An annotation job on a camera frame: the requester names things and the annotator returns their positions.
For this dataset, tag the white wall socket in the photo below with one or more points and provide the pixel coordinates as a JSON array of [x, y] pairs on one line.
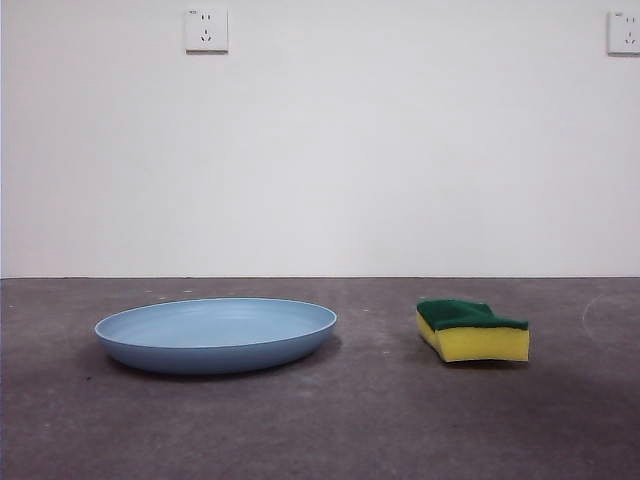
[[625, 32], [206, 30]]

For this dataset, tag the light blue round plate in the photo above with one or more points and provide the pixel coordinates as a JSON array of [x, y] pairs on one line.
[[215, 345]]

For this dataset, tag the yellow sponge with green pad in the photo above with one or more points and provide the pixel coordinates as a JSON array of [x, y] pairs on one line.
[[480, 342]]

